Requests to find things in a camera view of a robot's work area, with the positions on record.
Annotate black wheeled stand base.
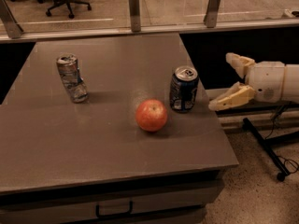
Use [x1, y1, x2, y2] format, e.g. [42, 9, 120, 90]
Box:
[243, 119, 299, 182]

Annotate left metal railing post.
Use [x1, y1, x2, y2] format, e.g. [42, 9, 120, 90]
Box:
[0, 0, 23, 39]

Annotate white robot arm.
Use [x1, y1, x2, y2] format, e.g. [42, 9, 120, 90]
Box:
[208, 52, 299, 111]

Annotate crushed silver can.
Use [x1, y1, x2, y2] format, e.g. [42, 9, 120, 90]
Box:
[56, 53, 88, 104]

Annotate red apple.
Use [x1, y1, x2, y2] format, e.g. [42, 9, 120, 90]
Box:
[135, 99, 167, 132]

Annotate black drawer handle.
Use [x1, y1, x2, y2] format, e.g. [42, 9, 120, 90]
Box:
[95, 201, 134, 219]

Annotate grey cabinet drawer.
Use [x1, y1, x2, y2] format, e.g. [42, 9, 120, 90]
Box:
[0, 179, 224, 224]

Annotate right metal railing post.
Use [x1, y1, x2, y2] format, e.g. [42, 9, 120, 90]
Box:
[204, 0, 221, 28]

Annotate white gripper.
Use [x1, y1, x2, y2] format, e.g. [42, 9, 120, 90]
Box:
[208, 52, 285, 111]

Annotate blue pepsi can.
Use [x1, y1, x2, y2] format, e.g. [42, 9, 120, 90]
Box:
[169, 66, 199, 113]

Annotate middle metal railing post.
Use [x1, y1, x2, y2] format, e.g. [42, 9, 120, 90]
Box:
[128, 0, 141, 33]

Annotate metal railing post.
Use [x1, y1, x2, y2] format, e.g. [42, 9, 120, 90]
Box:
[0, 0, 23, 39]
[204, 0, 221, 28]
[128, 0, 141, 33]

